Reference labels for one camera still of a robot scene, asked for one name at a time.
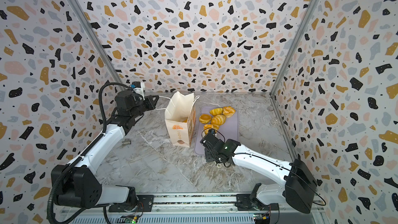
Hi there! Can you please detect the striped croissant bread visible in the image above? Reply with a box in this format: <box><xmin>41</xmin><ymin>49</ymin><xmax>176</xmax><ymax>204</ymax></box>
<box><xmin>211</xmin><ymin>114</ymin><xmax>227</xmax><ymax>125</ymax></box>

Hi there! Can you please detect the small metal cylinder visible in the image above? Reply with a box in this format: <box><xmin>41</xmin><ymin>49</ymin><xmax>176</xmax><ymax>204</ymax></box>
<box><xmin>122</xmin><ymin>139</ymin><xmax>132</xmax><ymax>146</ymax></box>

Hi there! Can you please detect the braided twist pastry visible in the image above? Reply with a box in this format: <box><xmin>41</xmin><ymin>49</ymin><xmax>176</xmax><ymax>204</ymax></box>
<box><xmin>204</xmin><ymin>124</ymin><xmax>219</xmax><ymax>134</ymax></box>

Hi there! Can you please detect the small striped yellow roll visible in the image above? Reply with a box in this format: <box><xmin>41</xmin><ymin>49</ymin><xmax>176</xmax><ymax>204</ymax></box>
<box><xmin>209</xmin><ymin>107</ymin><xmax>223</xmax><ymax>116</ymax></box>

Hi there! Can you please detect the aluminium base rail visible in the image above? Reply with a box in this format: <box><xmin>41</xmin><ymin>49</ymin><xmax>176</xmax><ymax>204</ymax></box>
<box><xmin>73</xmin><ymin>192</ymin><xmax>329</xmax><ymax>224</ymax></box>

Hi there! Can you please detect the knotted brown bun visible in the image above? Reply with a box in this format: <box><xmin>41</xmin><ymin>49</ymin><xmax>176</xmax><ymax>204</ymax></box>
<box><xmin>222</xmin><ymin>106</ymin><xmax>236</xmax><ymax>118</ymax></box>

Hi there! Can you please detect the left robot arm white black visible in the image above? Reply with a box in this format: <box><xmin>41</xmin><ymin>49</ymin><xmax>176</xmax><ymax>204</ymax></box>
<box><xmin>47</xmin><ymin>90</ymin><xmax>159</xmax><ymax>223</ymax></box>

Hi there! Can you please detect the lilac plastic tray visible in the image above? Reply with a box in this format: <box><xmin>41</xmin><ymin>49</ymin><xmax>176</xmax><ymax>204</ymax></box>
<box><xmin>194</xmin><ymin>111</ymin><xmax>239</xmax><ymax>156</ymax></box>

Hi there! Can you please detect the printed paper bread bag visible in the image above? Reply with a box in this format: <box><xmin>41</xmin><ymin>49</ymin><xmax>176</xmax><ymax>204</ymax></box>
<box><xmin>157</xmin><ymin>92</ymin><xmax>199</xmax><ymax>148</ymax></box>

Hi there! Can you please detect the black corrugated cable conduit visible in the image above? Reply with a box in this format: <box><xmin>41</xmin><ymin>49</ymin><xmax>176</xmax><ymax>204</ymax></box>
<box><xmin>46</xmin><ymin>82</ymin><xmax>133</xmax><ymax>224</ymax></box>

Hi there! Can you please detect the round yellow tart bread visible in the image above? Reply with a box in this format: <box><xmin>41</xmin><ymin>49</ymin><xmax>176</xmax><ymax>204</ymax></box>
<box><xmin>199</xmin><ymin>114</ymin><xmax>212</xmax><ymax>124</ymax></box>

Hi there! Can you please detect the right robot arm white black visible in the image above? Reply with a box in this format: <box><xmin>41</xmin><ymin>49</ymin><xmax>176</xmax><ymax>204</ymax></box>
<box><xmin>200</xmin><ymin>129</ymin><xmax>317</xmax><ymax>214</ymax></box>

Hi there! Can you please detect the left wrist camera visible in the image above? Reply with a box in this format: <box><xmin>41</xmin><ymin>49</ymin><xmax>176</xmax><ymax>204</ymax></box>
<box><xmin>131</xmin><ymin>82</ymin><xmax>145</xmax><ymax>97</ymax></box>

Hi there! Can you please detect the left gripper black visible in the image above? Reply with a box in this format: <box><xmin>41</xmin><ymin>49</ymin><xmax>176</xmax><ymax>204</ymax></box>
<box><xmin>130</xmin><ymin>94</ymin><xmax>159</xmax><ymax>119</ymax></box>

